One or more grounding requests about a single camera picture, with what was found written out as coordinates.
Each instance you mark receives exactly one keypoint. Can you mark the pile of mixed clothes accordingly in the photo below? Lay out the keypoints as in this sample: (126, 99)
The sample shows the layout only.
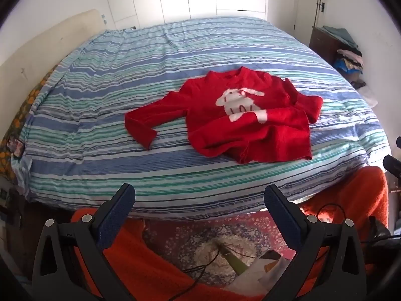
(349, 61)

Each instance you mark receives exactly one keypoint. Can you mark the white papers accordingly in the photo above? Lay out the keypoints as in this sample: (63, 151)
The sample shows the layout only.
(260, 272)

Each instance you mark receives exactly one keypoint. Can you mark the dark bag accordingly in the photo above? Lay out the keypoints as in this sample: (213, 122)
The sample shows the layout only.
(358, 84)

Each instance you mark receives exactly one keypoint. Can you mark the orange floral bed sheet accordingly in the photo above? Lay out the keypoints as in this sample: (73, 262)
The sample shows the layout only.
(18, 113)

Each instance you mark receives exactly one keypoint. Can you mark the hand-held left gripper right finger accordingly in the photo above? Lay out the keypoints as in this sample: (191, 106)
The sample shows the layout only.
(283, 216)

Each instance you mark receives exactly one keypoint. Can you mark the teal folded cloth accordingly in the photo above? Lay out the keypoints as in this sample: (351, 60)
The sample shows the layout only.
(341, 34)

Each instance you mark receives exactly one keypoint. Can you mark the dark brown nightstand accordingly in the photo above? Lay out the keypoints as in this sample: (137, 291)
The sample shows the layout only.
(321, 44)

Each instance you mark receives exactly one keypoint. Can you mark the dark cloth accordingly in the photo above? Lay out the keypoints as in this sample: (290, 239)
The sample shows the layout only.
(380, 235)

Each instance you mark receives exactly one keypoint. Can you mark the striped blue green bed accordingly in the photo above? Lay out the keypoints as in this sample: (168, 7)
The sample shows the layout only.
(125, 69)

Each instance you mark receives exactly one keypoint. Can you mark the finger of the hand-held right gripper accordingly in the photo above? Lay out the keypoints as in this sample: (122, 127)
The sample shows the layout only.
(393, 164)

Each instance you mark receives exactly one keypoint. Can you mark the wall light switch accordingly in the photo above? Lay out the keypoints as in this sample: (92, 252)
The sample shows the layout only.
(103, 19)

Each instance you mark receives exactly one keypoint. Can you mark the beige headboard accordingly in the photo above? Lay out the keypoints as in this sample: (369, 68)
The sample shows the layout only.
(47, 47)

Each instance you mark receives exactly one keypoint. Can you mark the yellow green stick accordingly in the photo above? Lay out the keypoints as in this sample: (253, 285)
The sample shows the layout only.
(235, 261)

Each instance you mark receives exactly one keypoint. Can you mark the white door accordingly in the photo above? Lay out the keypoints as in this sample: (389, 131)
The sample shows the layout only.
(305, 6)

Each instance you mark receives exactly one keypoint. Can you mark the white bag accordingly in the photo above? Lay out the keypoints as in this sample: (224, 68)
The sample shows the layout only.
(369, 97)

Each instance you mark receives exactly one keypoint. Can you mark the orange fleece cloth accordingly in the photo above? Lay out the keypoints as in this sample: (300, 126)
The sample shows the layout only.
(354, 194)

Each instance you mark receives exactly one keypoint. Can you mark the dark bedside shelf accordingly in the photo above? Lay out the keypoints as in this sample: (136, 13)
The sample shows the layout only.
(9, 213)

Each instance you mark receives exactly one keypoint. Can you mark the red sweater with white animal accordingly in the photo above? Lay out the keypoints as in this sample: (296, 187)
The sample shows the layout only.
(219, 125)

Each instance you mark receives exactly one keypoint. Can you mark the red patterned rug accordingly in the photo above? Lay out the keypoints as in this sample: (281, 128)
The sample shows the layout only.
(194, 244)

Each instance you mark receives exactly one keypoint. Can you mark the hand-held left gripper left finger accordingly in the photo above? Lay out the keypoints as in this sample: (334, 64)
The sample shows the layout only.
(114, 216)

